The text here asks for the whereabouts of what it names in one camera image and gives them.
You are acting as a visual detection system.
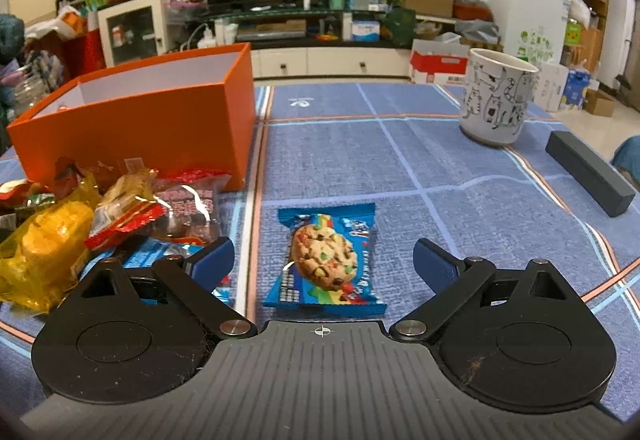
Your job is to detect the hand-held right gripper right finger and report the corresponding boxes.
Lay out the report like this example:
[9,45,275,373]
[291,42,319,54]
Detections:
[390,238,568,346]

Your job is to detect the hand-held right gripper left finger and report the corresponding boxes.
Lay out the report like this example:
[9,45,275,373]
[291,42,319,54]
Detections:
[81,236,257,340]

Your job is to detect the light blue snack packet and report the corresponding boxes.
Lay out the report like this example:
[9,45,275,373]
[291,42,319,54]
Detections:
[117,237,236,306]

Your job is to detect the snack packets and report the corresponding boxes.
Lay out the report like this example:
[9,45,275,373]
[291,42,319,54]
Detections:
[84,169,168,251]

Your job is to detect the blue chip cookie packet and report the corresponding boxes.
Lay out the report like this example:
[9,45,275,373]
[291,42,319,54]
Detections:
[262,202,388,316]

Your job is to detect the orange cardboard box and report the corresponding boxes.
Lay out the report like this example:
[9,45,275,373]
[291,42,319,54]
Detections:
[6,42,257,193]

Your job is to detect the yellow snack packet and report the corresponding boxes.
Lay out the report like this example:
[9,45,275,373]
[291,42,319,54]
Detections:
[0,175,101,316]

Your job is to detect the clear pink snack packet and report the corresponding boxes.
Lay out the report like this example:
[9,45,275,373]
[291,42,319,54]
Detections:
[150,175,223,248]

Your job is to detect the blue checked tablecloth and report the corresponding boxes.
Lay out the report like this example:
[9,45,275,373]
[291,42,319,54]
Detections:
[0,82,640,421]

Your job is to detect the dark red snack packet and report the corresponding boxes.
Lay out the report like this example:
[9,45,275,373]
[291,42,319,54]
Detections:
[52,156,88,193]

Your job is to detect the white cat print cup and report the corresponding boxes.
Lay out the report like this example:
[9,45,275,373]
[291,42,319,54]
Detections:
[459,48,540,148]

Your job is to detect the long dark grey box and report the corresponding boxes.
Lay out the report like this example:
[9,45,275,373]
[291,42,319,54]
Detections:
[545,130,636,218]

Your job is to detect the green snack packet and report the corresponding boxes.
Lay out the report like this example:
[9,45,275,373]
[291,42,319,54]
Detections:
[20,192,56,212]

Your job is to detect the red and white carton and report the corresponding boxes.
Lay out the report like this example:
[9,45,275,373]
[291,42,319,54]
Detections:
[409,39,471,86]

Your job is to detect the white box blue print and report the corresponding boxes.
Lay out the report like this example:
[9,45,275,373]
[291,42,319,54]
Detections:
[532,62,571,113]

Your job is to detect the blue cloth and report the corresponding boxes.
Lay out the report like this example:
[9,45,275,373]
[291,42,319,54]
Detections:
[611,135,640,181]

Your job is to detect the white television stand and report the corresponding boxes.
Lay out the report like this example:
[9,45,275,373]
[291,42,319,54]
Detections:
[195,5,461,81]

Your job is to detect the small open cardboard box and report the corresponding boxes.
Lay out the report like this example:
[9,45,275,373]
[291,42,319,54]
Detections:
[584,90,618,116]

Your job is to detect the white glass door cabinet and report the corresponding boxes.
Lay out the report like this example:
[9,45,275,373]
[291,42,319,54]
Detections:
[97,0,173,66]

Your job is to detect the dark green bag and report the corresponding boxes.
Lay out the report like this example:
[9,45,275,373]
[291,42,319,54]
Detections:
[382,6,418,43]

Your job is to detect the red shopping bag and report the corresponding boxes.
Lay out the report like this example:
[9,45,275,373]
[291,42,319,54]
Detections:
[60,27,101,81]

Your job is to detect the dark teal puffer jacket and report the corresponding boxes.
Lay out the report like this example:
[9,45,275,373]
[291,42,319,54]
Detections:
[0,12,26,66]

